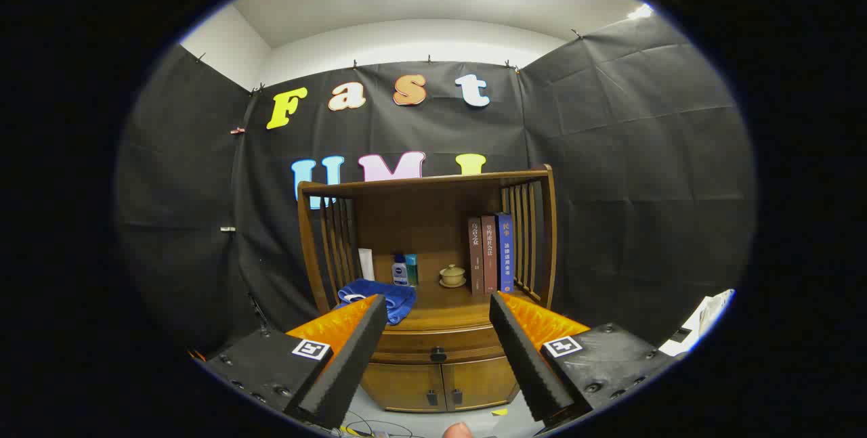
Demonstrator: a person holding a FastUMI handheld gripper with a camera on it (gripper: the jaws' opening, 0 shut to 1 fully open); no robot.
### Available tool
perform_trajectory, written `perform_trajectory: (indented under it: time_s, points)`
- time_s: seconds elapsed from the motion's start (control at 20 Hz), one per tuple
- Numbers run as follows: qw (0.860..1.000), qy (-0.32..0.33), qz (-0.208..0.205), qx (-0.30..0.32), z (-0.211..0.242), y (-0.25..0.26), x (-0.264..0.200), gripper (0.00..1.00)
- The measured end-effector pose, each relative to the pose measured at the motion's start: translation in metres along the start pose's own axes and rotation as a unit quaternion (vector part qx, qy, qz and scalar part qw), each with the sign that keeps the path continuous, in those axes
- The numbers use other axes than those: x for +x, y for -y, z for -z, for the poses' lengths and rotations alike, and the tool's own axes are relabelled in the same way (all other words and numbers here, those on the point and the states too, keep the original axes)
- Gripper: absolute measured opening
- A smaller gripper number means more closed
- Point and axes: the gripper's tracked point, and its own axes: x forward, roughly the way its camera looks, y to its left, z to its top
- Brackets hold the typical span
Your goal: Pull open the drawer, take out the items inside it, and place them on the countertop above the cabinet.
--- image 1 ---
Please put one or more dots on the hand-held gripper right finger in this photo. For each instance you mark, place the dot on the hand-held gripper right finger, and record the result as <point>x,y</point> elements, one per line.
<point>525,357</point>

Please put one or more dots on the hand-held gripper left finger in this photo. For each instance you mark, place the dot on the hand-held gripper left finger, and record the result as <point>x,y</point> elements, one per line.
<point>352,357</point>

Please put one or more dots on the wooden drawer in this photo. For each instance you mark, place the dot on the wooden drawer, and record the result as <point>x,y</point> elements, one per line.
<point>406,343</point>

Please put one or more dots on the wooden cabinet door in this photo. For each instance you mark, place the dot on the wooden cabinet door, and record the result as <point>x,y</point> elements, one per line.
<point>484,382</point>
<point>399,387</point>

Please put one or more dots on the black drawer knob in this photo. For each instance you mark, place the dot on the black drawer knob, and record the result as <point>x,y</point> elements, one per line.
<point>438,355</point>

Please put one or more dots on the wooden countertop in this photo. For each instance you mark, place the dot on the wooden countertop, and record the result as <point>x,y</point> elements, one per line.
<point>447,304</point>

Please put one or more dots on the wooden cabinet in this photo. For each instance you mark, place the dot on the wooden cabinet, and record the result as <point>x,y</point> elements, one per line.
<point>420,221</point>

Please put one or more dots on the blue folded towel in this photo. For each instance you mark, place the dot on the blue folded towel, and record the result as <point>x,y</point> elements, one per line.
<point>393,297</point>

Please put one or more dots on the white tube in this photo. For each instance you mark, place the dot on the white tube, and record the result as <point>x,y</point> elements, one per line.
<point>366,264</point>

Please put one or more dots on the white lotion bottle blue cap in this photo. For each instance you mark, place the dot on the white lotion bottle blue cap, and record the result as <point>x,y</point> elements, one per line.
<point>399,274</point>

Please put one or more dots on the teal bottle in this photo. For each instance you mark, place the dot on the teal bottle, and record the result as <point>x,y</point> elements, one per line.
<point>412,269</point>

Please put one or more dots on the blue book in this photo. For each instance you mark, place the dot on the blue book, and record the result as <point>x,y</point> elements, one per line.
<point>505,252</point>

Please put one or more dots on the reddish brown book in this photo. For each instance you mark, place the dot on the reddish brown book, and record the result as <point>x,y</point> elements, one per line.
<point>489,255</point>

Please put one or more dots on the beige lidded teacup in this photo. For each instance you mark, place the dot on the beige lidded teacup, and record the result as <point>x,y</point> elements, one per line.
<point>452,275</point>

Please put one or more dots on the dark brown book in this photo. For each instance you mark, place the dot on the dark brown book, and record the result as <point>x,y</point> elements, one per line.
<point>475,255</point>

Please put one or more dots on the white box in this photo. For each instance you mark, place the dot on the white box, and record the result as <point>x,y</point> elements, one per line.
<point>708,319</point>

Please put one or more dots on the black backdrop cloth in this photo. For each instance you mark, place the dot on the black backdrop cloth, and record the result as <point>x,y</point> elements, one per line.
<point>609,154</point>

